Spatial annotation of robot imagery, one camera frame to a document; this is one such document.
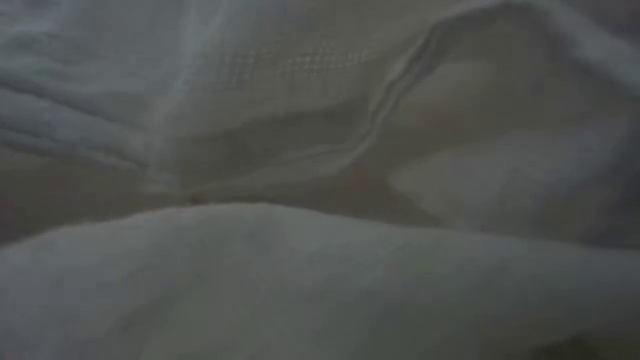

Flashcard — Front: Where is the white garment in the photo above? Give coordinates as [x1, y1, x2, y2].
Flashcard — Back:
[0, 0, 640, 360]

